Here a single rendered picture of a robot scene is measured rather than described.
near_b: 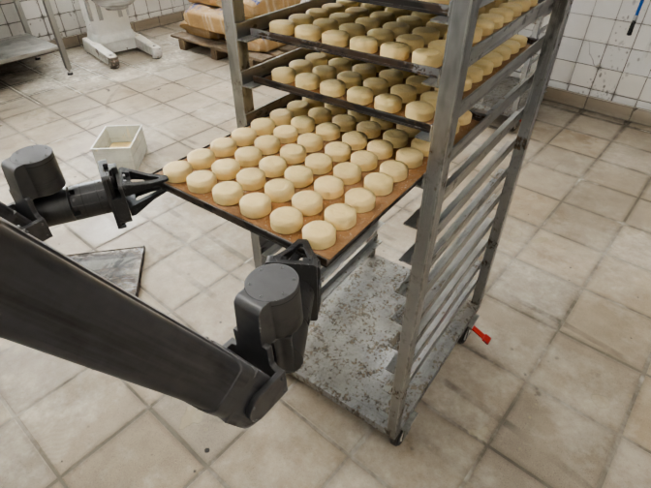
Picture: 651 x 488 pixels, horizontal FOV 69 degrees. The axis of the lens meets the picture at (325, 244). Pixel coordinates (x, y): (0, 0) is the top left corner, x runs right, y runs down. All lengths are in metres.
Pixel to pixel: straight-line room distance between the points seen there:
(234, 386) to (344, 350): 1.14
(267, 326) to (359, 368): 1.07
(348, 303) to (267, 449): 0.56
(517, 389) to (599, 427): 0.25
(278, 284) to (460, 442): 1.22
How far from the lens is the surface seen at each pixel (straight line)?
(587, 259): 2.43
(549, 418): 1.77
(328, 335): 1.63
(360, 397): 1.49
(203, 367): 0.43
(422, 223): 0.89
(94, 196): 0.85
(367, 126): 1.00
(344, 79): 0.99
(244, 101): 1.05
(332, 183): 0.80
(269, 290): 0.48
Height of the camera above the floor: 1.40
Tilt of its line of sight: 39 degrees down
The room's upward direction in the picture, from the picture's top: straight up
